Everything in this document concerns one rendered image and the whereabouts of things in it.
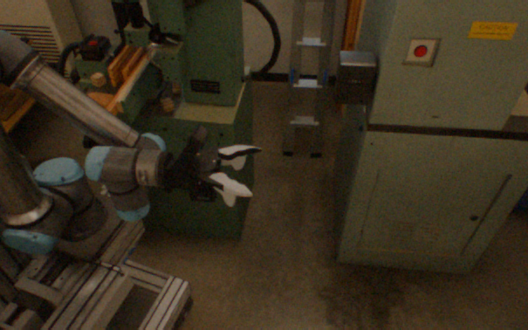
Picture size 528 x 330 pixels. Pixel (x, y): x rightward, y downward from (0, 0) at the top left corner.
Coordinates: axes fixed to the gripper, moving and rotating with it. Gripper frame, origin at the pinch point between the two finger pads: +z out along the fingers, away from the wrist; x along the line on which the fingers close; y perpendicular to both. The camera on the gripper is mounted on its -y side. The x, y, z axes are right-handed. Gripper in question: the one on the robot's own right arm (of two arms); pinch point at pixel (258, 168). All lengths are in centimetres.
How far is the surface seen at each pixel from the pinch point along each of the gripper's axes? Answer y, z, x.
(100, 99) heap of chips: 23, -66, -64
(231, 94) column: 27, -20, -82
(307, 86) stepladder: 53, 11, -148
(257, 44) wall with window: 60, -28, -228
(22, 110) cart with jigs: 86, -174, -154
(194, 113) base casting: 34, -35, -77
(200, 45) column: 6, -31, -79
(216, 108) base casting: 33, -27, -81
